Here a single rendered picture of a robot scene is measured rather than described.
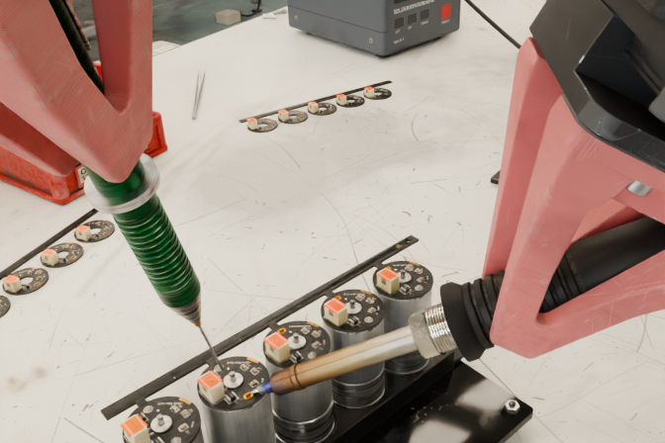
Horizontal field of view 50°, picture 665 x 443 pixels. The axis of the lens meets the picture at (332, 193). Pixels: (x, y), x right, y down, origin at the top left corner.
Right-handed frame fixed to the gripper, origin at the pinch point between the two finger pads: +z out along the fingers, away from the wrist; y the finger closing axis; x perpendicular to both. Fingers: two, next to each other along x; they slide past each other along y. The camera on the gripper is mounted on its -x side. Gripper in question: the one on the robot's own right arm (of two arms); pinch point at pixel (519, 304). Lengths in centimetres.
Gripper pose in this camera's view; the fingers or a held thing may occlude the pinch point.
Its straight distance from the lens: 22.4
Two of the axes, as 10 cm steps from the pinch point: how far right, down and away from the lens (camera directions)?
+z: -4.3, 7.6, 4.9
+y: -0.6, 5.1, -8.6
